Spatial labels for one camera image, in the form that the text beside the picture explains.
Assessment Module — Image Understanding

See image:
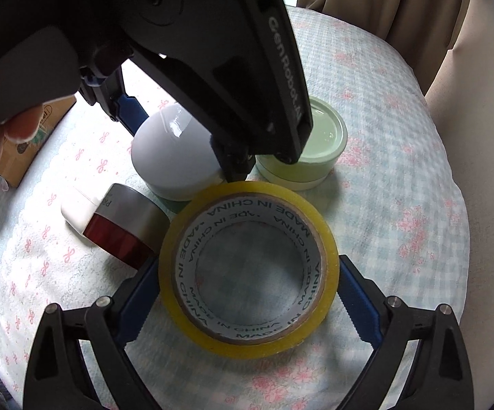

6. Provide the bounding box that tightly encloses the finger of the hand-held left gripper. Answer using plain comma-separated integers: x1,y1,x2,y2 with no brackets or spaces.
208,134,257,185
79,63,150,137

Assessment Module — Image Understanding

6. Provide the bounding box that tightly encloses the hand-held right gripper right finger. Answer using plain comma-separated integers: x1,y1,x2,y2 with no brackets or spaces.
336,254,475,410

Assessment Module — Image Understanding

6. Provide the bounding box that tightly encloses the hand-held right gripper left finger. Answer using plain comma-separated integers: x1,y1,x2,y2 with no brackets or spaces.
22,258,162,410

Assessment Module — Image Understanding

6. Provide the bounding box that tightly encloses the white domed jar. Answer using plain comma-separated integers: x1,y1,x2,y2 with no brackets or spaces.
131,106,227,212

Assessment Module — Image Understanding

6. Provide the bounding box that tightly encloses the yellow tape roll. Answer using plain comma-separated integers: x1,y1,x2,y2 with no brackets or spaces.
158,180,341,358

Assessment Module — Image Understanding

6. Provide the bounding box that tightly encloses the red silver white-capped tube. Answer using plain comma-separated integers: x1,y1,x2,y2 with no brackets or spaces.
61,183,172,271

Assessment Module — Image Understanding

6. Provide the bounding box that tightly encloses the pale green round tin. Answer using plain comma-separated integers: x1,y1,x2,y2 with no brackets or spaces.
255,96,349,191

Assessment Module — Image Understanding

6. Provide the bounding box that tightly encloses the white bow-print lace cloth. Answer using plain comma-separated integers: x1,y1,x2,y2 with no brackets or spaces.
0,59,179,394

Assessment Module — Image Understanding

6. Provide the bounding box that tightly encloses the checked floral blanket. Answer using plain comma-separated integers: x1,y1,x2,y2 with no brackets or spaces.
0,4,470,410

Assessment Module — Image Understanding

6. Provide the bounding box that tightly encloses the brown cardboard box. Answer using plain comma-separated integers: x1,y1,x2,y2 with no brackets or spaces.
0,94,78,189

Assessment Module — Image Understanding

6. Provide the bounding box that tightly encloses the beige curtain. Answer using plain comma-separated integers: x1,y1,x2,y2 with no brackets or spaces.
297,0,481,95

